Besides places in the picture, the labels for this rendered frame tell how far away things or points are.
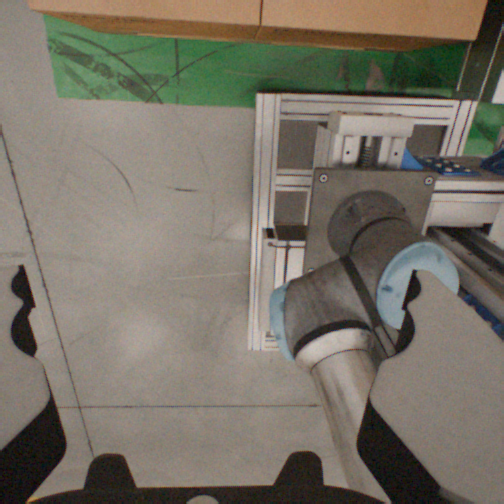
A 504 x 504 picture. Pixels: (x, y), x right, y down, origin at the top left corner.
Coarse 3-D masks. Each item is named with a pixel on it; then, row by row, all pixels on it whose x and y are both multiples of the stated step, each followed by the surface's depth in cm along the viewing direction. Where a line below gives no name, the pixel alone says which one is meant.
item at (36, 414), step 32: (0, 288) 10; (0, 320) 8; (0, 352) 7; (32, 352) 9; (0, 384) 7; (32, 384) 7; (0, 416) 6; (32, 416) 6; (0, 448) 6; (32, 448) 6; (64, 448) 7; (0, 480) 6; (32, 480) 6
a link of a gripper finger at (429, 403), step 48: (432, 288) 10; (432, 336) 8; (480, 336) 8; (384, 384) 7; (432, 384) 7; (480, 384) 7; (384, 432) 6; (432, 432) 6; (480, 432) 6; (384, 480) 7; (432, 480) 5; (480, 480) 5
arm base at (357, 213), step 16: (368, 192) 61; (384, 192) 62; (336, 208) 63; (352, 208) 62; (368, 208) 58; (384, 208) 57; (400, 208) 59; (336, 224) 62; (352, 224) 58; (368, 224) 55; (336, 240) 62; (352, 240) 57; (336, 256) 66
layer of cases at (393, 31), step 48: (48, 0) 88; (96, 0) 88; (144, 0) 88; (192, 0) 89; (240, 0) 89; (288, 0) 89; (336, 0) 90; (384, 0) 90; (432, 0) 91; (480, 0) 91
